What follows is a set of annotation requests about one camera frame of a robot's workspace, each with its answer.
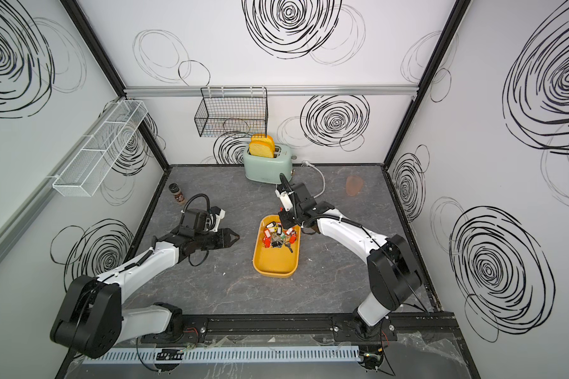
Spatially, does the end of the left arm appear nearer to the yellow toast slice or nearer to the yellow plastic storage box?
the yellow plastic storage box

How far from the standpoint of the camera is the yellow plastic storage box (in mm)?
838

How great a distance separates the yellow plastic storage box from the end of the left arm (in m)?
0.11

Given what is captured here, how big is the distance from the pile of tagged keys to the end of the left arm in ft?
0.45

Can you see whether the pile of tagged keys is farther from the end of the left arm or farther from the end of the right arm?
the end of the right arm

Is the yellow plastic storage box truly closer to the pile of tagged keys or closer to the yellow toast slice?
the pile of tagged keys

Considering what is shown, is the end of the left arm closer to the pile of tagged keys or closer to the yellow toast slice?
the pile of tagged keys

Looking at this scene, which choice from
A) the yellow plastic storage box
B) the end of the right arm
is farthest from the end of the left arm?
the end of the right arm

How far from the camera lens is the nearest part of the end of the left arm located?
0.64 metres

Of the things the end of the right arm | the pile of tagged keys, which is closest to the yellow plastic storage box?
the pile of tagged keys

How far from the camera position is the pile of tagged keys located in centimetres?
93
